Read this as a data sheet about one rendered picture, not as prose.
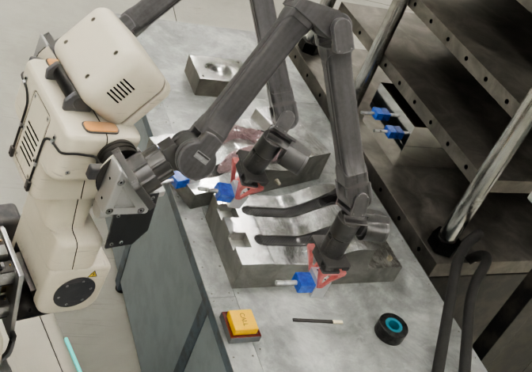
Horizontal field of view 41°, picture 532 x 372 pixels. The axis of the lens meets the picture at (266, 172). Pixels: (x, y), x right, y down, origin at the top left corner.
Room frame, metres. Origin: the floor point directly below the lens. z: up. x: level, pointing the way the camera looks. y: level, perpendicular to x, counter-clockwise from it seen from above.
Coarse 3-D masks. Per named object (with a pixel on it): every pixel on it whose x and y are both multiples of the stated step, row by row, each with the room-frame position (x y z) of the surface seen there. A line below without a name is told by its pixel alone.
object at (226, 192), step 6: (234, 180) 1.48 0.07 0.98; (216, 186) 1.45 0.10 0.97; (222, 186) 1.45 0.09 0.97; (228, 186) 1.46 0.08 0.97; (234, 186) 1.46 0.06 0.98; (216, 192) 1.43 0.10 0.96; (222, 192) 1.43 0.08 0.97; (228, 192) 1.44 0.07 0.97; (234, 192) 1.45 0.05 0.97; (216, 198) 1.42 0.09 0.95; (222, 198) 1.42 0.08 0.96; (228, 198) 1.43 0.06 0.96; (234, 198) 1.44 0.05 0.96; (246, 198) 1.45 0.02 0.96; (228, 204) 1.44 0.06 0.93; (234, 204) 1.44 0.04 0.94; (240, 204) 1.45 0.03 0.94
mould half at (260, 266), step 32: (320, 192) 1.65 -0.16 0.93; (224, 224) 1.42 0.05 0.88; (256, 224) 1.46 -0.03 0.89; (288, 224) 1.52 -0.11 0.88; (320, 224) 1.54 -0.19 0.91; (224, 256) 1.37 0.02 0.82; (256, 256) 1.34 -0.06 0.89; (288, 256) 1.39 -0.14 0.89; (352, 256) 1.47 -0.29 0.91; (384, 256) 1.58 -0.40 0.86
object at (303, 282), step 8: (296, 272) 1.28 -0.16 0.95; (304, 272) 1.29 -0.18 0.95; (312, 272) 1.29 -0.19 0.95; (280, 280) 1.24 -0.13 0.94; (288, 280) 1.25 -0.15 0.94; (296, 280) 1.26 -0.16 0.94; (304, 280) 1.26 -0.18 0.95; (312, 280) 1.27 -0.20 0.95; (296, 288) 1.25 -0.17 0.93; (304, 288) 1.25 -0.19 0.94; (312, 288) 1.26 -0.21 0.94; (320, 288) 1.27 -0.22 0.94; (312, 296) 1.26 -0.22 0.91; (320, 296) 1.28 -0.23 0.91
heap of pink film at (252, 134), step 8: (232, 128) 1.81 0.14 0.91; (240, 128) 1.84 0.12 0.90; (248, 128) 1.89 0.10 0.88; (232, 136) 1.78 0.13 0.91; (240, 136) 1.80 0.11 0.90; (248, 136) 1.83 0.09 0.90; (256, 136) 1.84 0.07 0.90; (232, 152) 1.71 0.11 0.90; (224, 160) 1.68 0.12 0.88; (272, 160) 1.78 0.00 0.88; (224, 168) 1.66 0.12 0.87
